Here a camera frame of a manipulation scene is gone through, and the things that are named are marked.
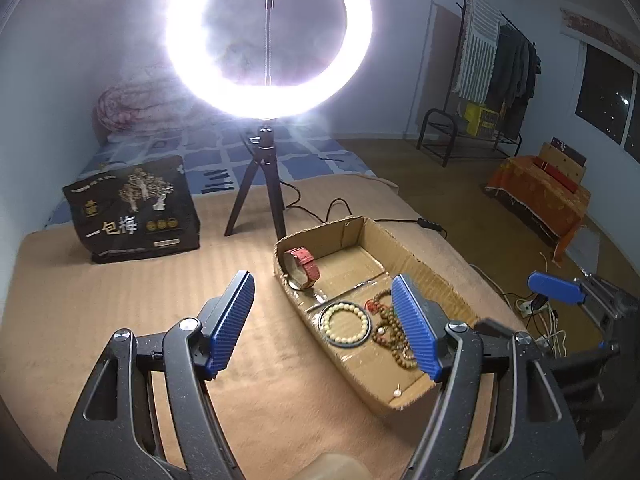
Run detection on black metal clothes rack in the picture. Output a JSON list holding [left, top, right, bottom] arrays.
[[416, 0, 522, 166]]

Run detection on orange cloth covered furniture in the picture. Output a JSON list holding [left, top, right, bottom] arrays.
[[485, 139, 591, 264]]

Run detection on black tripod stand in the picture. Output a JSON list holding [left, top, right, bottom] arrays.
[[223, 119, 289, 242]]

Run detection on brown wooden bead necklace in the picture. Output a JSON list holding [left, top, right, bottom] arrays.
[[369, 286, 421, 372]]

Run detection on thin black bangle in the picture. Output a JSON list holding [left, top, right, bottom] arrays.
[[317, 301, 373, 349]]

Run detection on green jade red-string pendant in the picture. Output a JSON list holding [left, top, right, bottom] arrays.
[[364, 299, 381, 314]]

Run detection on white power strip and cables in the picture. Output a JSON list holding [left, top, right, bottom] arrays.
[[470, 251, 572, 359]]

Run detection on white ring light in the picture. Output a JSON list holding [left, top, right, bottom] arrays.
[[163, 0, 373, 120]]

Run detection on yellow box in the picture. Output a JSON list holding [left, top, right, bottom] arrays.
[[463, 101, 500, 138]]

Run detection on black snack bag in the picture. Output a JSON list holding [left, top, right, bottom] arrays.
[[63, 155, 201, 264]]

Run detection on folded floral quilt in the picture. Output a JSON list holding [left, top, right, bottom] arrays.
[[94, 66, 194, 134]]

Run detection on white striped hanging towel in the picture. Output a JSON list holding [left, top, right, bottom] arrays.
[[454, 0, 501, 104]]

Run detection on cardboard box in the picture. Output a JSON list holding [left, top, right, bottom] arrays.
[[273, 217, 478, 417]]

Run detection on dark hanging clothes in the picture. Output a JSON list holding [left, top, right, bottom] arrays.
[[485, 25, 541, 112]]

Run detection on red strap watch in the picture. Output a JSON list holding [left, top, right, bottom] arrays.
[[282, 247, 320, 290]]

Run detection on window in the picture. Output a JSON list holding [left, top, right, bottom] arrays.
[[575, 46, 639, 162]]

